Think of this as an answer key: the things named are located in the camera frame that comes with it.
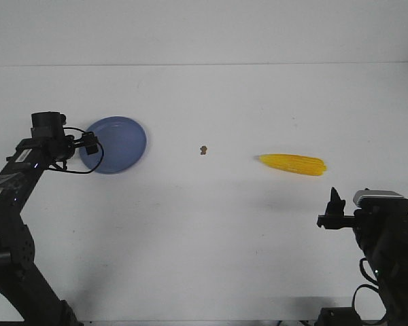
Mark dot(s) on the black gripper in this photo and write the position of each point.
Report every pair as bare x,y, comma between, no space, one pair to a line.
88,140
334,218

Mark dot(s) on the blue round plate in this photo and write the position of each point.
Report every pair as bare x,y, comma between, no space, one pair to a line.
123,140

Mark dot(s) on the yellow corn cob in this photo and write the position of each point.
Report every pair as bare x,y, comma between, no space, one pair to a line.
303,165

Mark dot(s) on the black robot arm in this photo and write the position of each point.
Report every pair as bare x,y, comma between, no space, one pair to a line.
21,282
380,227

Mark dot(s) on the small brown table chip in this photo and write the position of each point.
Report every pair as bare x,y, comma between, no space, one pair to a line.
203,150

